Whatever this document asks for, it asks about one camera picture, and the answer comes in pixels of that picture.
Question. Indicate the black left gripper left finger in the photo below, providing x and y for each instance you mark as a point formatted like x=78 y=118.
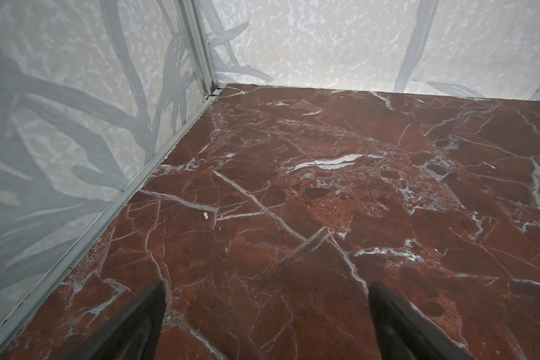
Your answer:
x=132 y=333

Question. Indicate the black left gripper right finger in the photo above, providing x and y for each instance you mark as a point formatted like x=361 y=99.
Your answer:
x=401 y=333

